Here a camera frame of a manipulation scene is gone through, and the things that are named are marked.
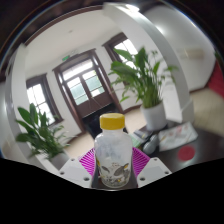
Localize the leafy plant in white pot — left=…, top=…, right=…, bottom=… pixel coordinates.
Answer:
left=14, top=102, right=73, bottom=169
left=109, top=46, right=179, bottom=132

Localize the flat round red coaster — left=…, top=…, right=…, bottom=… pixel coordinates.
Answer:
left=177, top=144, right=196, bottom=163

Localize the white wall radiator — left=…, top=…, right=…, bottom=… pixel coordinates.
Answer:
left=176, top=48, right=206, bottom=61

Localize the green cloth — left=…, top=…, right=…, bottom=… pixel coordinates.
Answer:
left=131, top=131, right=145, bottom=148

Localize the yellow-capped clear plastic bottle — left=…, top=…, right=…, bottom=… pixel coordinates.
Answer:
left=94, top=112, right=134, bottom=189

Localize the brown framed window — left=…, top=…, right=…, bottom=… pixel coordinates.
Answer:
left=25, top=73, right=64, bottom=126
left=102, top=32, right=141, bottom=64

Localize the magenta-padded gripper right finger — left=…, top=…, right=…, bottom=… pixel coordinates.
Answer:
left=129, top=147, right=173, bottom=190

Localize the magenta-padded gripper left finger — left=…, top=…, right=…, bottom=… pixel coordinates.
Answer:
left=58, top=148, right=100, bottom=190

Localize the brown wooden double door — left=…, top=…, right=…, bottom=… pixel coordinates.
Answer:
left=53, top=49, right=123, bottom=131

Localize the red carpeted staircase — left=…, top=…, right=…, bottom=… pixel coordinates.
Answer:
left=208, top=61, right=224, bottom=98

